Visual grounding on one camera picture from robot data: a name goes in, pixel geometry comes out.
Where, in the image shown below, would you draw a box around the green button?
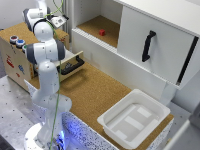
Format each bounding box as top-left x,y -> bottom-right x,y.
21,44 -> 29,54

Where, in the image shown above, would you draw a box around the pink block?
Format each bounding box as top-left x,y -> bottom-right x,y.
98,29 -> 107,37

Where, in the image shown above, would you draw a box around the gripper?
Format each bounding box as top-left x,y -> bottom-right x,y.
49,15 -> 67,30

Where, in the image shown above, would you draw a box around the white cabinet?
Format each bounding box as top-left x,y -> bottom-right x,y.
71,0 -> 200,108

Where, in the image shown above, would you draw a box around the black door handle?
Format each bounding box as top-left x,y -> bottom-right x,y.
141,30 -> 157,63

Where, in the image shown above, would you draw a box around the black drawer handle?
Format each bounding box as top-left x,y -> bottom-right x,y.
60,55 -> 86,76

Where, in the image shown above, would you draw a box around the blue button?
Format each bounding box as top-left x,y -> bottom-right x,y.
15,38 -> 26,50

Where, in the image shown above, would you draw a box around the white sliding door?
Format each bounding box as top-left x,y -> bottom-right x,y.
116,5 -> 200,86

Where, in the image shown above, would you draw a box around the wooden drawer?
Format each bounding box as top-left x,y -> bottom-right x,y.
56,49 -> 85,83

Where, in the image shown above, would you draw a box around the red button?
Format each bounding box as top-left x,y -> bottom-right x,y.
9,34 -> 19,45

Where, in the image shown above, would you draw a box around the white plastic box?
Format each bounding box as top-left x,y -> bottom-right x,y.
96,88 -> 172,150

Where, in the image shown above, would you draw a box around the green cable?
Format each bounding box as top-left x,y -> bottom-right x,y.
48,0 -> 65,150

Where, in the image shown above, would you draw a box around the wooden drawer box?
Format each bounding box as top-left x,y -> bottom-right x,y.
0,22 -> 71,93

